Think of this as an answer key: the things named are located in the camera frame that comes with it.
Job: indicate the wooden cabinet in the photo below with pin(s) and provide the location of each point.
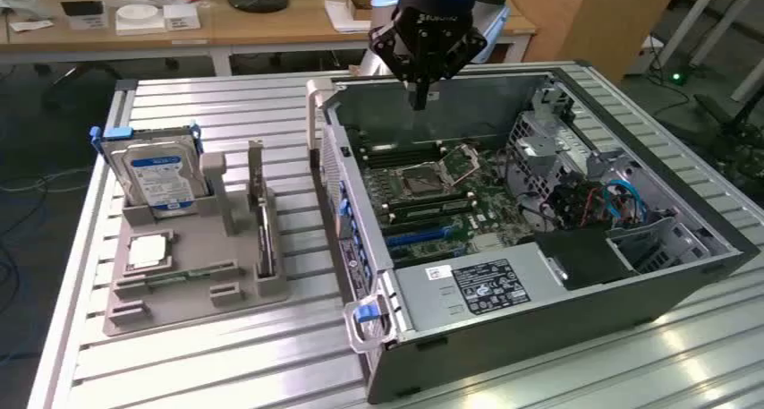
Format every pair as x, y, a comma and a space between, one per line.
596, 33

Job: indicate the plain white box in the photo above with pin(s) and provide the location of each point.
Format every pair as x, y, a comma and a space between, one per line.
180, 17

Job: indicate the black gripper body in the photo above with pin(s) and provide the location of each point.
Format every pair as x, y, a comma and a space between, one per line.
436, 28

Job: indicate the grey parts rack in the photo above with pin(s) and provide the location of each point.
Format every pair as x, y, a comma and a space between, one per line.
196, 248

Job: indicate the metal socket cover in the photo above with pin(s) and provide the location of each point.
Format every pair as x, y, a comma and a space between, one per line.
463, 163

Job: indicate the wooden desk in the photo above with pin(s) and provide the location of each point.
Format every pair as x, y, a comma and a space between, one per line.
119, 42

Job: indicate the green RAM stick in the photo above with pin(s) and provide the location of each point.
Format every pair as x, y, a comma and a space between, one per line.
179, 275

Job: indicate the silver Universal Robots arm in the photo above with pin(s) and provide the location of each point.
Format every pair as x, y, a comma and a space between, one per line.
372, 64

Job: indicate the white desk frame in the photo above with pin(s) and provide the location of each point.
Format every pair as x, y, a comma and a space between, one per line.
704, 24

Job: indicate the black office chair base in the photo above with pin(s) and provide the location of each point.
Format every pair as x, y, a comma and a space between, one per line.
78, 80

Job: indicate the silver disk bay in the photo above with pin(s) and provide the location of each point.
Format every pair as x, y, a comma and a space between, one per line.
663, 243

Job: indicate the black open PC case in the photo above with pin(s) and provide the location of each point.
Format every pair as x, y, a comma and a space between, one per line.
538, 337

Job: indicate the blue case latch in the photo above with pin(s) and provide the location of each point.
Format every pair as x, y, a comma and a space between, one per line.
366, 314

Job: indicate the white box with round dish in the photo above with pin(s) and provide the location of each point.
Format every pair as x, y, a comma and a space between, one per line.
140, 19

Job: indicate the white paper card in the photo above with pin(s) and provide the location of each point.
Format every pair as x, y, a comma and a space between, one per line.
30, 25

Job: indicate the stack of white papers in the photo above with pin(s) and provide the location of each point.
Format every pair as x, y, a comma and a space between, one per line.
346, 17

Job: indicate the black floor stand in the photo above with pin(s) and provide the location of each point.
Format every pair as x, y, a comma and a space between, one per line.
734, 122

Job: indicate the silver CPU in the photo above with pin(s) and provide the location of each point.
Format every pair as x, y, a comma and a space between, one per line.
148, 252

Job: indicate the white box with black top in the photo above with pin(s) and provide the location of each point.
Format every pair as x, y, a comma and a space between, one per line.
84, 15

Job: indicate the black plastic shroud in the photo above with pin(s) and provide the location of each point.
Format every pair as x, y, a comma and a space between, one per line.
579, 257

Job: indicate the grey power supply unit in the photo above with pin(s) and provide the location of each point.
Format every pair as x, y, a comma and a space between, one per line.
430, 301

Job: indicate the black graphics card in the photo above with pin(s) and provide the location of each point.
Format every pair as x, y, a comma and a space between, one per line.
266, 230

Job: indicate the CPU socket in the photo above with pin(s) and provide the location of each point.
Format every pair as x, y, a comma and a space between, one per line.
423, 178

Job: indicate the device with green light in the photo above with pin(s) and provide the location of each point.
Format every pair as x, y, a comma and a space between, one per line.
676, 76

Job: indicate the silver metal drive cage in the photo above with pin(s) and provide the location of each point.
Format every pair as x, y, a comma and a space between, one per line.
543, 158

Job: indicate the hard disk with blue carrier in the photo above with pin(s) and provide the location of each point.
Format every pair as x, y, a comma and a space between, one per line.
155, 176

